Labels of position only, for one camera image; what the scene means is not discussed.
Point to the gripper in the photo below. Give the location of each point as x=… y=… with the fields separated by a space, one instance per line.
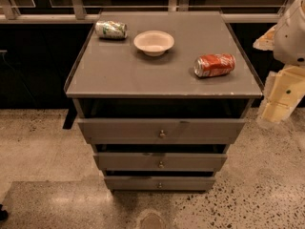
x=292 y=35

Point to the grey drawer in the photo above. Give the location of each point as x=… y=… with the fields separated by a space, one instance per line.
x=160 y=183
x=159 y=162
x=160 y=130

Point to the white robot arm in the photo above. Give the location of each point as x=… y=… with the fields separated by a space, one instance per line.
x=293 y=16

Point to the grey drawer cabinet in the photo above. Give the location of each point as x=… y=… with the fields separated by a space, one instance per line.
x=114 y=79

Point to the grey bottom drawer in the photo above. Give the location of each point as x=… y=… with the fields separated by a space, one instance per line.
x=160 y=183

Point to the grey top drawer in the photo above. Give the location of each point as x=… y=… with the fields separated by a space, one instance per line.
x=160 y=130

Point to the red orange soda can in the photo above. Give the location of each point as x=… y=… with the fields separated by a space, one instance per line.
x=211 y=65

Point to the white paper bowl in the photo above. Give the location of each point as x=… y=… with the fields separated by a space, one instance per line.
x=153 y=43

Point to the green white soda can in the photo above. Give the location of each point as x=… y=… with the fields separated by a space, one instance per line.
x=111 y=29

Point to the black object at floor edge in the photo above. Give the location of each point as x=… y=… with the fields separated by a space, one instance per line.
x=3 y=213

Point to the metal railing frame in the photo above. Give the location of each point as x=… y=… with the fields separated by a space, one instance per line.
x=88 y=11

